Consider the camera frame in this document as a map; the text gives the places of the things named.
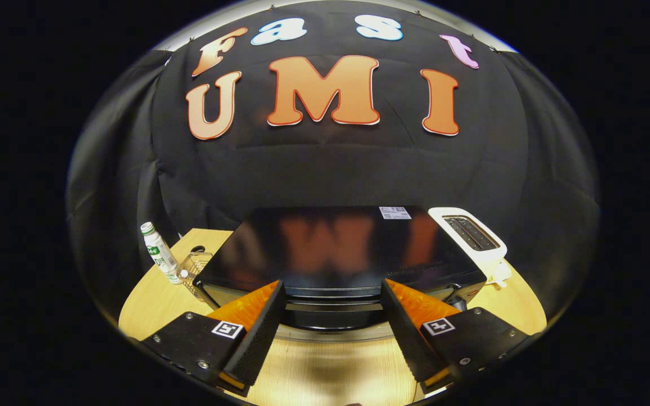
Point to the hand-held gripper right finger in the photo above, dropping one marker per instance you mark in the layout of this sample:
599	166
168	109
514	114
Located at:
407	338

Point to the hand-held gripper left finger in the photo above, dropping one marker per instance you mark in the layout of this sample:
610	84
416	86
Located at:
263	338

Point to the black toaster oven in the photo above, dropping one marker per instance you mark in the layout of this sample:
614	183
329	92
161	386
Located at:
330	248

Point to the white pop-up toaster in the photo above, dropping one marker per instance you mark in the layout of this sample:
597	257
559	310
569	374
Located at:
491	262

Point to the white bottle green label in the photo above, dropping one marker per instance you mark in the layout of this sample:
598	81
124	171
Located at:
160	251

